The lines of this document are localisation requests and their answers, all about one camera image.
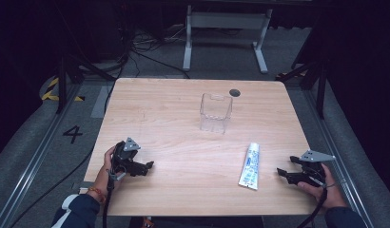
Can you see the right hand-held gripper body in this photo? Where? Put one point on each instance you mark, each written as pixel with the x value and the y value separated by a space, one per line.
pixel 312 171

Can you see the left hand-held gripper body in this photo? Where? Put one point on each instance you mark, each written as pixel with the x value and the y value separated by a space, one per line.
pixel 124 155

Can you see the person's left hand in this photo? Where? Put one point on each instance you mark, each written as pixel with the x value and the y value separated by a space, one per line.
pixel 105 177

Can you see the person's right hand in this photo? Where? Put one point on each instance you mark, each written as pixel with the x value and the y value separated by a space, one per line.
pixel 333 194

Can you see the white toothpaste tube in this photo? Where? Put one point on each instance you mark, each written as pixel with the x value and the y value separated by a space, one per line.
pixel 250 166

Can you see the clear plastic container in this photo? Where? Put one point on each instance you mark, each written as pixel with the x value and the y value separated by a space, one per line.
pixel 215 114

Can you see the black tripod stand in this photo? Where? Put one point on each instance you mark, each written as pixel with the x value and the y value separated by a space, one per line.
pixel 64 79
pixel 313 76

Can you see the round table grommet hole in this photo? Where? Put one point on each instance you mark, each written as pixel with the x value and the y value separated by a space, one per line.
pixel 234 92

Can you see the aluminium floor rail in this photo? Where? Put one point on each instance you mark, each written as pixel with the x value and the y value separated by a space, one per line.
pixel 31 161
pixel 335 142

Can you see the white metal desk frame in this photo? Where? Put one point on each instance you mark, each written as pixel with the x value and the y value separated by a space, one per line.
pixel 226 20

